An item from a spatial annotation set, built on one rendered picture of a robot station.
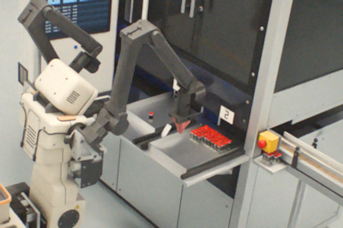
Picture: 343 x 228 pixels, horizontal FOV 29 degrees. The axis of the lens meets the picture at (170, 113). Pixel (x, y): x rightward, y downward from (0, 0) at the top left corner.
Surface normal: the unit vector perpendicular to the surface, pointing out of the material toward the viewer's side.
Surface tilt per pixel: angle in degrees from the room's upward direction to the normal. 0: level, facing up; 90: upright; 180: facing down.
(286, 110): 90
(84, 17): 90
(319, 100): 90
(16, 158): 0
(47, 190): 82
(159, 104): 0
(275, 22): 90
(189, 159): 0
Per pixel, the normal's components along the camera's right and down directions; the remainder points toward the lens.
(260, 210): 0.65, 0.43
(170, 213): -0.75, 0.25
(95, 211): 0.11, -0.87
